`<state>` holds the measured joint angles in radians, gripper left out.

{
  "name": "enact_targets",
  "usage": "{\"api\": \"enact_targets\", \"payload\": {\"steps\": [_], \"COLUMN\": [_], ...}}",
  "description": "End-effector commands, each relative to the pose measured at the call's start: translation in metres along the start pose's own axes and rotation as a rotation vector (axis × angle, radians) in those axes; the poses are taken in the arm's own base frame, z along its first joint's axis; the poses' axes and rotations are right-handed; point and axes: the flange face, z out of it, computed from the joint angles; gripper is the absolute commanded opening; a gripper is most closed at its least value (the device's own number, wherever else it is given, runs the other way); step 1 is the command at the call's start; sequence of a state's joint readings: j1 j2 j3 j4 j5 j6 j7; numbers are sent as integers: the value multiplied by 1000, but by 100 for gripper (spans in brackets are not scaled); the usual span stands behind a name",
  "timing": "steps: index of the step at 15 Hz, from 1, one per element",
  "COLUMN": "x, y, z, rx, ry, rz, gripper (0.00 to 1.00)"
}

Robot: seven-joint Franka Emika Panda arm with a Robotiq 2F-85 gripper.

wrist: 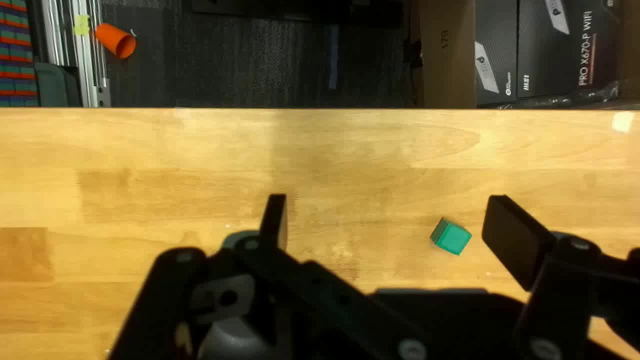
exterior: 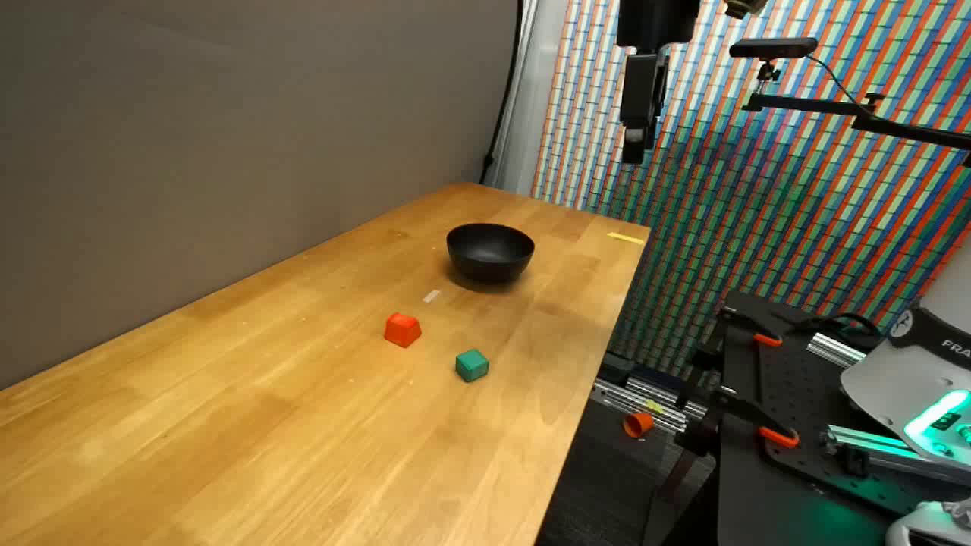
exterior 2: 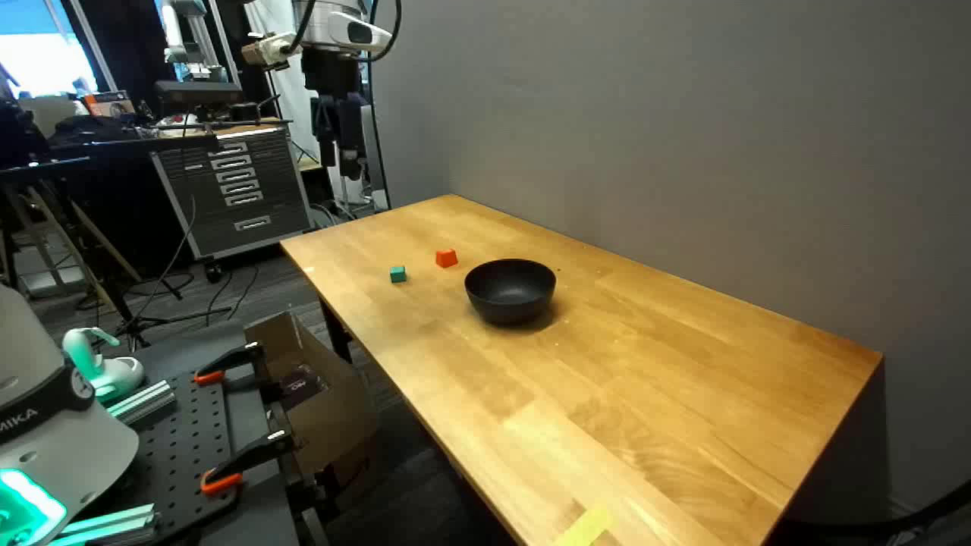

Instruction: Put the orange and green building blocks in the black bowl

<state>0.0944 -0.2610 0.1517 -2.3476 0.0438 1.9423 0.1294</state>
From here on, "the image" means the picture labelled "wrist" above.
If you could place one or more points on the small yellow sticky label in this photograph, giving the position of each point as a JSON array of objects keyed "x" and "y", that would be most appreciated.
[{"x": 80, "y": 24}]

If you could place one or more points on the green building block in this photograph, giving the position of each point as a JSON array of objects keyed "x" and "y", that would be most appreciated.
[{"x": 451, "y": 236}]

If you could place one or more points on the aluminium extrusion rail bundle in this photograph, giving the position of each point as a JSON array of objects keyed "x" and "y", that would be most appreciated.
[{"x": 74, "y": 52}]

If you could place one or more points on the brown cardboard box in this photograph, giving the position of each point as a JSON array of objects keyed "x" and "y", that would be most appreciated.
[{"x": 443, "y": 52}]

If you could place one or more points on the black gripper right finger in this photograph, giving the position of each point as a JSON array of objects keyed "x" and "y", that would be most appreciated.
[{"x": 527, "y": 246}]

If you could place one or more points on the narrow black product box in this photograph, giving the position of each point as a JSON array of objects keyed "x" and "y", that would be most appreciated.
[{"x": 494, "y": 52}]

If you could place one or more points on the pale yellow tape piece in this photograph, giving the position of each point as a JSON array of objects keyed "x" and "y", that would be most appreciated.
[{"x": 623, "y": 120}]

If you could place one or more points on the wide black product box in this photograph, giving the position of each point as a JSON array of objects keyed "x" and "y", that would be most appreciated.
[{"x": 567, "y": 47}]

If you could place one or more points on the orange cone-shaped cap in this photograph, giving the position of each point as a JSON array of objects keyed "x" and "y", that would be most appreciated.
[{"x": 117, "y": 41}]

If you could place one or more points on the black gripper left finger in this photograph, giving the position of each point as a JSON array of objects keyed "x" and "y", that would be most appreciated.
[{"x": 313, "y": 293}]

